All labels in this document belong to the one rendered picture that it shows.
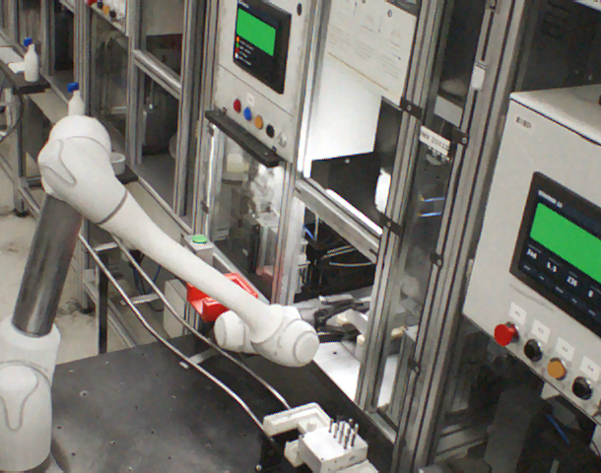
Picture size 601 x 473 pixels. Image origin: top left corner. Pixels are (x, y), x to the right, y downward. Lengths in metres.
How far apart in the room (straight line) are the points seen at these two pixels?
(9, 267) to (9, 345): 2.20
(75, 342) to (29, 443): 1.77
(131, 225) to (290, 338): 0.42
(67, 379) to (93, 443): 0.28
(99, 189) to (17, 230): 2.90
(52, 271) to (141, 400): 0.52
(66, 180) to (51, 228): 0.26
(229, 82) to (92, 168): 0.70
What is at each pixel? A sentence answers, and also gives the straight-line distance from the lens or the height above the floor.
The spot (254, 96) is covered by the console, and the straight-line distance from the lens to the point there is 2.45.
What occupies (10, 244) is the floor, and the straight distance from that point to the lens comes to 4.73.
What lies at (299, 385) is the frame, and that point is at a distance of 2.87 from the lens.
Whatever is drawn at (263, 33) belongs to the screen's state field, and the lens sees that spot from 2.34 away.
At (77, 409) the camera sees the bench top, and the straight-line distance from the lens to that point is 2.58.
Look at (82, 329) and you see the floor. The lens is 4.09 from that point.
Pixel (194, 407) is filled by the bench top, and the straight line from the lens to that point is 2.59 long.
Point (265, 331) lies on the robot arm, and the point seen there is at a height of 1.15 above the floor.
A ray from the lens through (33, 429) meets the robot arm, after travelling 2.25.
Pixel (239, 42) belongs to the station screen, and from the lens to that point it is 2.45.
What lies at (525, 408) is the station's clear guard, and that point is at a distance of 1.85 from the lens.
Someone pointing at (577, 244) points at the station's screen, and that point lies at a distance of 1.58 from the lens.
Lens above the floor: 2.30
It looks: 28 degrees down
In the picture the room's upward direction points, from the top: 8 degrees clockwise
